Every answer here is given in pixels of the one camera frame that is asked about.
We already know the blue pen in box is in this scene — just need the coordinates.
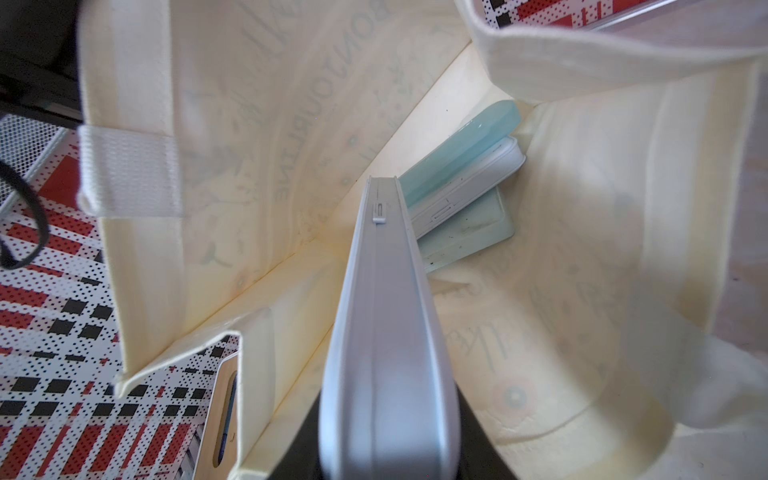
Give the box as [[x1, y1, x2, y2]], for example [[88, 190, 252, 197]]
[[214, 372, 237, 467]]

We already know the white grey pencil case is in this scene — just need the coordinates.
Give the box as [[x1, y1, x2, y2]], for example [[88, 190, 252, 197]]
[[319, 177, 461, 479]]

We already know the cream floral canvas bag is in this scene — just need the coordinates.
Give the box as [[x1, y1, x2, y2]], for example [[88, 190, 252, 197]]
[[77, 1, 767, 479]]

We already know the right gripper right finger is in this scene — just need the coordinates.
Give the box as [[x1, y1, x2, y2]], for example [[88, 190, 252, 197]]
[[456, 388, 518, 480]]

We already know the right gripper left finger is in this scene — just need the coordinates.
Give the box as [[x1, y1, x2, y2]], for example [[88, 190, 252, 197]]
[[268, 396, 323, 480]]

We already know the teal lid white pencil case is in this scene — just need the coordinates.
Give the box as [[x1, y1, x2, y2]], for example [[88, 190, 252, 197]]
[[399, 100, 526, 238]]

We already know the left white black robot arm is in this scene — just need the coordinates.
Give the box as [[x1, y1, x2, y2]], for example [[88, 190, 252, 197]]
[[1, 0, 83, 129]]

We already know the white box wooden lid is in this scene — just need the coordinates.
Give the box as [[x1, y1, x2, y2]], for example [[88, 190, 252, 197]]
[[192, 354, 239, 479]]

